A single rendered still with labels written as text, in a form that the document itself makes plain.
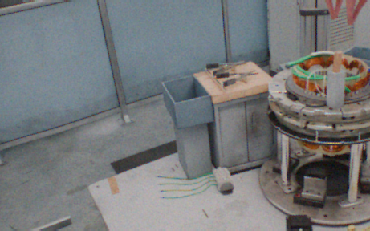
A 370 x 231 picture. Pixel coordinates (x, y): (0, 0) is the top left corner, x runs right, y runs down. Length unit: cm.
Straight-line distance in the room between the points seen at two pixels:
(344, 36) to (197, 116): 264
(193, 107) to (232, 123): 14
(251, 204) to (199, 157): 22
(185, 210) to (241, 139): 27
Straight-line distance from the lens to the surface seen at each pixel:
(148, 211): 126
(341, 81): 102
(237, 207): 123
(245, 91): 122
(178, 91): 135
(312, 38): 159
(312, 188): 120
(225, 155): 131
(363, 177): 127
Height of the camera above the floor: 158
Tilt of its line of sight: 28 degrees down
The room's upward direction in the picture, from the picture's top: 8 degrees counter-clockwise
